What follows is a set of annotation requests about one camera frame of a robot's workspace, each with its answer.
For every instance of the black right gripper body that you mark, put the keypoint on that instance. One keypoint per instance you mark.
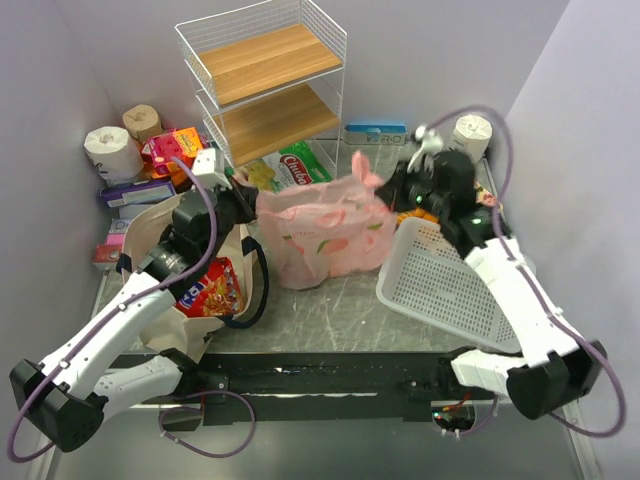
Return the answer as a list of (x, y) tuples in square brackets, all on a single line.
[(395, 185)]

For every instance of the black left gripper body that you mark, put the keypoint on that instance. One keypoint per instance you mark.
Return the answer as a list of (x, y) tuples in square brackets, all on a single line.
[(240, 201)]

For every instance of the pink plastic grocery bag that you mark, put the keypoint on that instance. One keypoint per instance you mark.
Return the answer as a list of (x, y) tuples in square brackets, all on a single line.
[(324, 230)]

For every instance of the red yellow snack bag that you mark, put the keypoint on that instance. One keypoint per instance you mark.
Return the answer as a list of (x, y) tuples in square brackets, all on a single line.
[(217, 293)]

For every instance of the beige canvas tote bag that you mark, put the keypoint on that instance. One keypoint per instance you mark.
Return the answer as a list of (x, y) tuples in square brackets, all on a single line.
[(173, 329)]

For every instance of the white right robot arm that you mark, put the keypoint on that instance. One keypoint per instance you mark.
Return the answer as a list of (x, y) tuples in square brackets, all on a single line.
[(555, 364)]

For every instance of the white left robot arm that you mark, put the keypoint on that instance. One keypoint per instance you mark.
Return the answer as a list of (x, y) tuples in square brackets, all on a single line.
[(167, 249)]

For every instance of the orange carrot piece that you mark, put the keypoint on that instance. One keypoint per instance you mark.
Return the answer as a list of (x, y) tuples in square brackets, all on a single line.
[(416, 213)]

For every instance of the white toilet paper roll right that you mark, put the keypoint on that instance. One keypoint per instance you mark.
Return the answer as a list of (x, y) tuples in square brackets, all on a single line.
[(471, 135)]

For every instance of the white toilet paper roll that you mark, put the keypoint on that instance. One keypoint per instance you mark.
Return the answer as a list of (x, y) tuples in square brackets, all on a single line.
[(114, 153), (471, 135)]

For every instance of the green white Chubo bag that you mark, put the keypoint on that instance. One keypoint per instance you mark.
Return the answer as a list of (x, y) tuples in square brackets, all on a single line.
[(295, 165)]

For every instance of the white plastic basket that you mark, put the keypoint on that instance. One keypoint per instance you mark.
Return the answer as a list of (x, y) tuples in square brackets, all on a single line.
[(425, 279)]

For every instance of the pink orange snack box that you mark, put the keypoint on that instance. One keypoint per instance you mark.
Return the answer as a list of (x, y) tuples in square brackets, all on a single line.
[(161, 150)]

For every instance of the purple box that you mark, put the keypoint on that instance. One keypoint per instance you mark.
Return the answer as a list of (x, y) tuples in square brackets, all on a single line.
[(142, 192)]

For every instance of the blue white tissue box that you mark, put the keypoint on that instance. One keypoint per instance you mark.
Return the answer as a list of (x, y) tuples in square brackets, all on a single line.
[(393, 134)]

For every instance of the white RIO box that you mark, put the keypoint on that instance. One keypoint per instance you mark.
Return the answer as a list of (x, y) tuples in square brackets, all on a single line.
[(119, 226)]

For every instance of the brown toilet paper roll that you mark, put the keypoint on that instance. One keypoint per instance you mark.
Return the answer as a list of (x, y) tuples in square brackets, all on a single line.
[(142, 122)]

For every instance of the red pink box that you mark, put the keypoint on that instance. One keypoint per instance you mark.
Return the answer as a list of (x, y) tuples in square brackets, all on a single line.
[(107, 254)]

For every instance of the white toilet paper roll left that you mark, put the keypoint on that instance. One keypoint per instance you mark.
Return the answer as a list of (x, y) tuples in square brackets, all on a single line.
[(114, 153)]

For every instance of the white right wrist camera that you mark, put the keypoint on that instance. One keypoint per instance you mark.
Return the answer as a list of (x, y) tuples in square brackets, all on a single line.
[(428, 143)]

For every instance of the white wire shelf rack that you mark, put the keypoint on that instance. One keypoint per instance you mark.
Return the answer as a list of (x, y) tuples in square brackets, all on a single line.
[(266, 76)]

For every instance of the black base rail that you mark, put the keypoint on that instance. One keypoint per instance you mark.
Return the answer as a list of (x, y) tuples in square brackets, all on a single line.
[(327, 386)]

